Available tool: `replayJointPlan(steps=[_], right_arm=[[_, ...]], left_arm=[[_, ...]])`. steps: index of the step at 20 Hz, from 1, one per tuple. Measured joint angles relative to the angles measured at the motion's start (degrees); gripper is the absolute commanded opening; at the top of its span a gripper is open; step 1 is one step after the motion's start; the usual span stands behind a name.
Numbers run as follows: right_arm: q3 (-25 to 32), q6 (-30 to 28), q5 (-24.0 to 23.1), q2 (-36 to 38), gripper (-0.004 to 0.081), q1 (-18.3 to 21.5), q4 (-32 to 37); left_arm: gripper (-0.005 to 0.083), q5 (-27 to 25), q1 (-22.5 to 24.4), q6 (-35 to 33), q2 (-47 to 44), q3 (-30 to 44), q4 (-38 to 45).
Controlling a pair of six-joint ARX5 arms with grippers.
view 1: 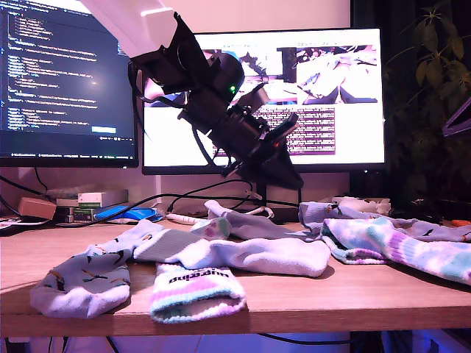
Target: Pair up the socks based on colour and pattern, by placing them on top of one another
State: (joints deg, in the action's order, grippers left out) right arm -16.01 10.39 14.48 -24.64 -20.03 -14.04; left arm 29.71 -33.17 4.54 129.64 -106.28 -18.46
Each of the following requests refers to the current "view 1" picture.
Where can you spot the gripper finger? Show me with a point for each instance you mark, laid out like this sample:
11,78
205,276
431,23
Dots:
285,162
265,173

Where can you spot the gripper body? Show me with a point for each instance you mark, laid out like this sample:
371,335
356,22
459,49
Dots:
250,136

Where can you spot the pale blue bird-print sock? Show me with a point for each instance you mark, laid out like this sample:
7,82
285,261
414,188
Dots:
312,215
84,290

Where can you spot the plain white sock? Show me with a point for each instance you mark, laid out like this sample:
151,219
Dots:
257,253
250,222

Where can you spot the pastel tie-dye sock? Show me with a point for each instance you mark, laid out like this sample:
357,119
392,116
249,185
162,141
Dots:
423,253
195,294

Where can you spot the small white connector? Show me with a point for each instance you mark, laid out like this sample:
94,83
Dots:
254,195

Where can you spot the bright screen monitor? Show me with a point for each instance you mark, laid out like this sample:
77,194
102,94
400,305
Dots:
176,147

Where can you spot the white game controller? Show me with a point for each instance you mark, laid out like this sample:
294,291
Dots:
368,204

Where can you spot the black flat case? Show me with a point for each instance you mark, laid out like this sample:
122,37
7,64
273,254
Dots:
416,216

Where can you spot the blue pouch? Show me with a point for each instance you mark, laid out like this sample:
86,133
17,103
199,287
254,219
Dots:
125,214

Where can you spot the grey flat box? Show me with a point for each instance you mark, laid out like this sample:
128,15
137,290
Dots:
116,197

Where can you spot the green potted plant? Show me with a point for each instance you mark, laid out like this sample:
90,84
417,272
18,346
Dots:
430,110

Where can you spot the white box with green label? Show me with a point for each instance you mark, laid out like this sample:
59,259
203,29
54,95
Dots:
90,200

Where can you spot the small orange object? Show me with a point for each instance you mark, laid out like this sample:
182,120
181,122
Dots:
460,223

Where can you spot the stack of small boxes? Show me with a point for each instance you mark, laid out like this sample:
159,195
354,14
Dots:
75,215

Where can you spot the dark code monitor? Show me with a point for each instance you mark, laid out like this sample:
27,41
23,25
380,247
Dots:
55,92

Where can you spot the small tan box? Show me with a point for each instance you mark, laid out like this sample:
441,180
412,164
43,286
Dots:
37,209

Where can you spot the dark printed mat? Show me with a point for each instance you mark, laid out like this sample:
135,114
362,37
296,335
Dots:
14,227

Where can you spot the arm camera box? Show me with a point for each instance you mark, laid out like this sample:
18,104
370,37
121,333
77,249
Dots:
254,97

